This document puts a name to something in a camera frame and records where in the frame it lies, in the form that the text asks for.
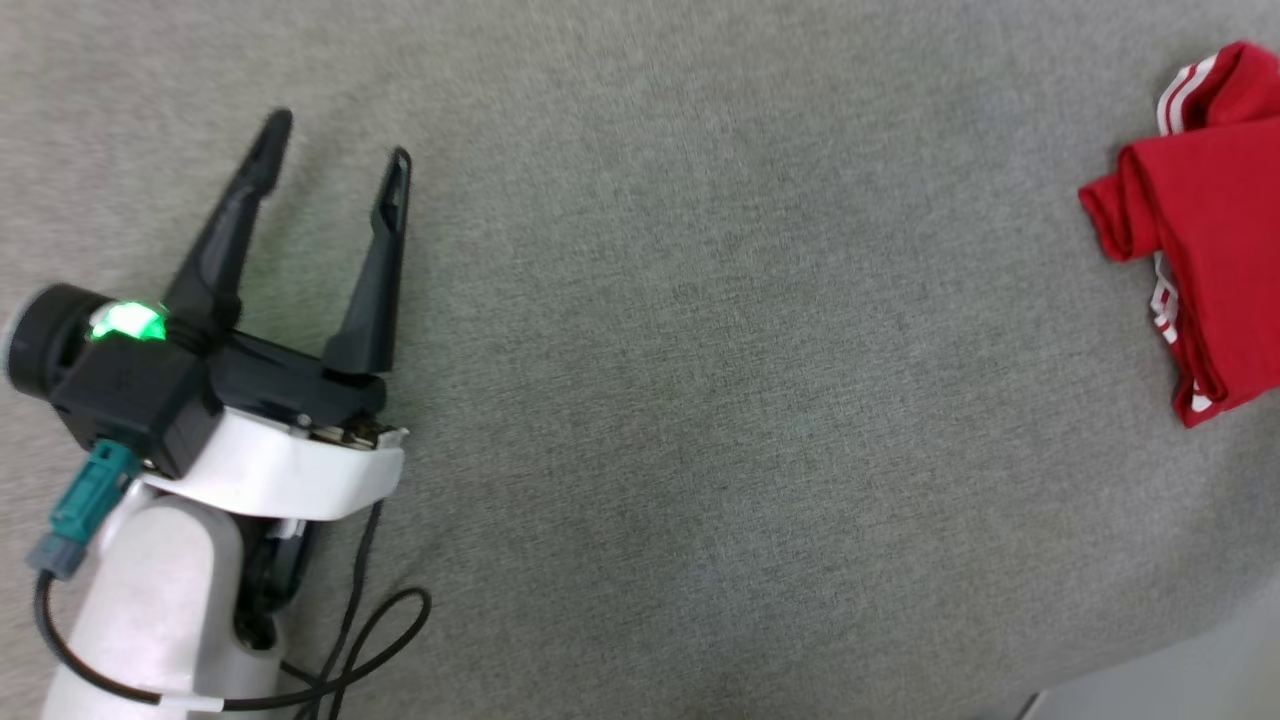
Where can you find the red garment with white stripes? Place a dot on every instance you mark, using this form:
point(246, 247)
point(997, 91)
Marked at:
point(1220, 230)

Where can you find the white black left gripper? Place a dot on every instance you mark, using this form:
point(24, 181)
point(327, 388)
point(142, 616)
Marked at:
point(290, 460)

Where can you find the teal left camera connector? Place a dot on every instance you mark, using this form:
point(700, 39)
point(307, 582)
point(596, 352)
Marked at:
point(85, 510)

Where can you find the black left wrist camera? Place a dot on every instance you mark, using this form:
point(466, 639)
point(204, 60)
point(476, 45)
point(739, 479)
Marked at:
point(130, 400)

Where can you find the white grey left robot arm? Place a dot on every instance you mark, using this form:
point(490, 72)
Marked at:
point(150, 600)

